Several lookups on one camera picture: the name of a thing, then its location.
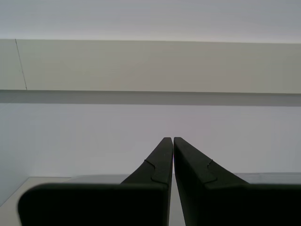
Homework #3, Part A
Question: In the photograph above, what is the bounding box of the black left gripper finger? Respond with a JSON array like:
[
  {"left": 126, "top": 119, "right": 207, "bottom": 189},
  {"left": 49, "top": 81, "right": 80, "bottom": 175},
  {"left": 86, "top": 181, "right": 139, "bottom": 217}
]
[
  {"left": 173, "top": 137, "right": 301, "bottom": 226},
  {"left": 17, "top": 137, "right": 174, "bottom": 226}
]

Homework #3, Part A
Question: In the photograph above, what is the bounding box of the beige horizontal wall board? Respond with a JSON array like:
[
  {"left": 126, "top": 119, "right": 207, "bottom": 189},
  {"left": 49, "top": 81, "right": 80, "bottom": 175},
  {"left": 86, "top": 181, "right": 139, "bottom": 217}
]
[{"left": 0, "top": 39, "right": 301, "bottom": 94}]

